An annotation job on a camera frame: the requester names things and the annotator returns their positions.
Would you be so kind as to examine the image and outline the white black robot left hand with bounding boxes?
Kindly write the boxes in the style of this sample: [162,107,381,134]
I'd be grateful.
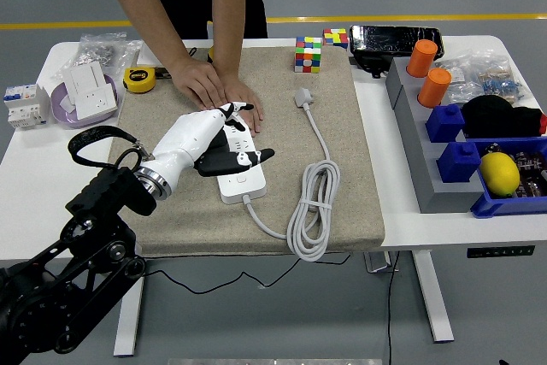
[143,101,276,195]

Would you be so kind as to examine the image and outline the person's right hand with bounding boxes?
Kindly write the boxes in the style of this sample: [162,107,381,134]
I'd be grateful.
[169,56,228,112]

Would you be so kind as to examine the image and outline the person's left hand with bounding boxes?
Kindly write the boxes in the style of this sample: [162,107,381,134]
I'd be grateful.
[220,74,265,138]

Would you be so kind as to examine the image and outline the black plug adapter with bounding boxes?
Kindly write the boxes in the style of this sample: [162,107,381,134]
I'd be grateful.
[207,129,232,159]

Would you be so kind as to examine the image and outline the white power strip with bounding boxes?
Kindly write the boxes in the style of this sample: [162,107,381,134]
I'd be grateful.
[215,115,267,206]

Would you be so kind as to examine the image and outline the thin black plug cord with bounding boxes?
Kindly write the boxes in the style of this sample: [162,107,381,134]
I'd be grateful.
[143,253,351,296]

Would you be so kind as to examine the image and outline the white flat card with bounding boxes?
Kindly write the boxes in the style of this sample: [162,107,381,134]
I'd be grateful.
[136,41,171,68]

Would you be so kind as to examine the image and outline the large colourful puzzle cube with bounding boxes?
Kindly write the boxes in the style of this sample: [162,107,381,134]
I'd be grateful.
[293,36,323,74]

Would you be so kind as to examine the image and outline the grey-brown mat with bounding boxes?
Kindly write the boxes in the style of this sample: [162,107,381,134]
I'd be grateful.
[109,45,385,260]

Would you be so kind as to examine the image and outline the white table leg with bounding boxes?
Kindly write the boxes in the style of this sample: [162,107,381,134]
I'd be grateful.
[411,250,455,344]
[112,259,147,358]

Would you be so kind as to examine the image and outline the clear bag of metal screws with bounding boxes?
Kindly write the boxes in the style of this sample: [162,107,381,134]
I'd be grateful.
[76,32,143,79]

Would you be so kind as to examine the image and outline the small colourful puzzle cube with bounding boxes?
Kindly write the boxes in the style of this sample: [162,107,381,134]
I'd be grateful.
[322,27,349,50]

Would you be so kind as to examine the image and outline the black table control panel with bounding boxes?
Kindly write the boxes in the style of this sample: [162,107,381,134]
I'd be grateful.
[466,244,536,260]

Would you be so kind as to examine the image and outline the purple bowl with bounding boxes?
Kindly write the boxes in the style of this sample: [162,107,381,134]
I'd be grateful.
[50,74,119,129]

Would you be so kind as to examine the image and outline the blue plastic bin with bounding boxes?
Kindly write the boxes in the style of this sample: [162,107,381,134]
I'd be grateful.
[469,137,547,220]

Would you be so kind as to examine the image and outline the glossy black device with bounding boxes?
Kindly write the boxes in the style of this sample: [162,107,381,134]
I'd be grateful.
[348,24,444,79]

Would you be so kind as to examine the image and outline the grey under-table box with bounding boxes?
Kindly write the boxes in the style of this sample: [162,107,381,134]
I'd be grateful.
[362,250,399,274]

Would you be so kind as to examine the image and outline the white circuit breaker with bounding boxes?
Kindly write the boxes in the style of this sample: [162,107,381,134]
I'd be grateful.
[3,83,51,131]

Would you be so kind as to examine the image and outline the orange cylinder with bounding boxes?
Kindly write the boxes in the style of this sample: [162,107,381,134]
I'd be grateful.
[405,38,438,79]
[417,67,453,109]

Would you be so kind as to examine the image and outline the yellow lemon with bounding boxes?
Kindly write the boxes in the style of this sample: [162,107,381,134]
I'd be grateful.
[478,152,521,198]

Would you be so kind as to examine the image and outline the grey stepped block holder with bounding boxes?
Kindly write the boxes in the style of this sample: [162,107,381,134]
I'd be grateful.
[385,56,486,215]

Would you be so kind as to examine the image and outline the dark cylindrical components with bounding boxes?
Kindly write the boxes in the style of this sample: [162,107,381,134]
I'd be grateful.
[482,142,547,200]

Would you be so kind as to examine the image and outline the blue square peg block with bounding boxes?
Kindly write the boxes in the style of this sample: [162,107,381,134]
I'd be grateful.
[436,141,483,184]
[425,103,466,144]

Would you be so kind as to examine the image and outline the clear bag of small parts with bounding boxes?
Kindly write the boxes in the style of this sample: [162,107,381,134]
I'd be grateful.
[438,56,484,105]

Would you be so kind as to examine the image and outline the black cloth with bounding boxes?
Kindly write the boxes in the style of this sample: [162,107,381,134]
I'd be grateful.
[460,95,546,139]

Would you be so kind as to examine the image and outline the clear bag of blue components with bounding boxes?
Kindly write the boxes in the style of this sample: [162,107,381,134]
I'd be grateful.
[469,50,535,106]

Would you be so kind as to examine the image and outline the white power strip cable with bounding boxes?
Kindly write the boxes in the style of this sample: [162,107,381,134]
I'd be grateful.
[243,86,342,262]

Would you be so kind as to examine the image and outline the white wall socket panels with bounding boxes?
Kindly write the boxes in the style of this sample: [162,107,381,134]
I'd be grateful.
[59,61,119,121]

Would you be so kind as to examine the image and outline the black hanging cable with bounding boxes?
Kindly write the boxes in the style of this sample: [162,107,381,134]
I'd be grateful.
[385,250,402,365]

